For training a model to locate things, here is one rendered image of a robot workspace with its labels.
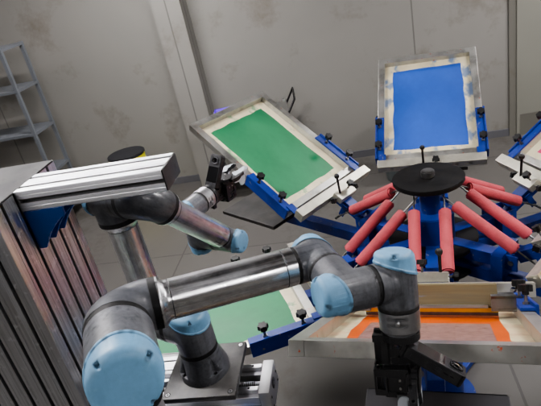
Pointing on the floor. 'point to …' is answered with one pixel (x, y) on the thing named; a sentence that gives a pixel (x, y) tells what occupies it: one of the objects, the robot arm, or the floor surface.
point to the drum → (127, 154)
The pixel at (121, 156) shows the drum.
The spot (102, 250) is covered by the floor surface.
